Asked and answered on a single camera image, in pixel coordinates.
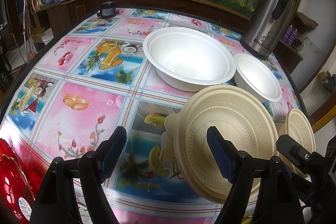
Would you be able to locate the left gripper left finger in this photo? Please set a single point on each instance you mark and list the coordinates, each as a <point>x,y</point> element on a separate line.
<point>56,199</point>

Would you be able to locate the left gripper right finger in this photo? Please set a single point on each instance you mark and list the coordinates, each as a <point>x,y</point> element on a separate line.
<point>277,201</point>

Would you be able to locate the small beige ribbed bowl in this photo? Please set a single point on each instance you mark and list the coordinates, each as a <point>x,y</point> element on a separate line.
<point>299,129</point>

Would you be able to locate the large beige ribbed bowl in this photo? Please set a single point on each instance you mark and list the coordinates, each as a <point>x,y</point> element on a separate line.
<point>239,117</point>

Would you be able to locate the small white foam bowl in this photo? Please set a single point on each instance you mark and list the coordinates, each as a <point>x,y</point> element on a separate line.
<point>255,77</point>

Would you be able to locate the large white foam bowl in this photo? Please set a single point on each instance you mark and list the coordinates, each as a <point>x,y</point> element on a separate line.
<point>188,59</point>

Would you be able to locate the red plastic plate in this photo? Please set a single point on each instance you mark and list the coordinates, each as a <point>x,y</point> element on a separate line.
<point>17,196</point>

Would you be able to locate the colourful floral tablecloth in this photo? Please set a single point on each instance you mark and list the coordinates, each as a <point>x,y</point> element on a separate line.
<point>90,80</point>

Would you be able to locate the stainless steel thermos jug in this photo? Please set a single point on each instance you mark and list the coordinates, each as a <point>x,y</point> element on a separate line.
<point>267,24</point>

